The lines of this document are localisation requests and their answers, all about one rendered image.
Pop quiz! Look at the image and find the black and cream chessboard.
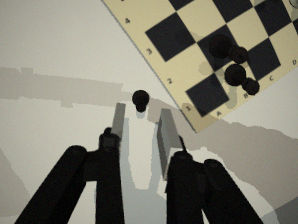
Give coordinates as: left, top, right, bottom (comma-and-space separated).
104, 0, 298, 133

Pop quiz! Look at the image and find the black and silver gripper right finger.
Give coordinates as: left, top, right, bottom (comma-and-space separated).
156, 108, 264, 224

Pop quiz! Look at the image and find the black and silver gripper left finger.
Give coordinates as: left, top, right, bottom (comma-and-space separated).
14, 103, 126, 224

